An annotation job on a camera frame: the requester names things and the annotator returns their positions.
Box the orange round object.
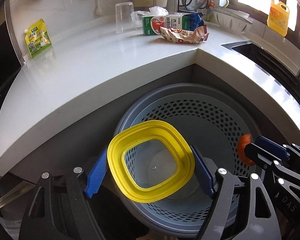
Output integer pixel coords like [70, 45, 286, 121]
[237, 133, 256, 167]

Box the yellow square plastic lid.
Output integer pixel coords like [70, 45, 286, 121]
[107, 120, 195, 203]

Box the red white snack bag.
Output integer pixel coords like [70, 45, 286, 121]
[160, 25, 209, 44]

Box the green white milk carton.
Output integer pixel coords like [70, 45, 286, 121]
[142, 15, 190, 36]

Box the white plastic bag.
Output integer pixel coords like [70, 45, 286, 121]
[130, 6, 169, 27]

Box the grey perforated trash bin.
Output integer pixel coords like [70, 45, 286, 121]
[115, 83, 261, 238]

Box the black kitchen sink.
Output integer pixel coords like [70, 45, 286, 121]
[222, 41, 300, 105]

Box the yellow detergent bottle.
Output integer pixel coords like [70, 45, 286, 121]
[267, 0, 289, 37]

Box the white leaf pattern bowl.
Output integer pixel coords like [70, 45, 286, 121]
[212, 8, 253, 35]

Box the yellow green seasoning pouch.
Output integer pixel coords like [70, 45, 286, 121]
[25, 18, 52, 58]

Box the blue white bottle brush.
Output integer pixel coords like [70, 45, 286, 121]
[95, 0, 103, 16]

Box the clear plastic cup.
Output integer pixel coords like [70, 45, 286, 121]
[115, 2, 136, 34]

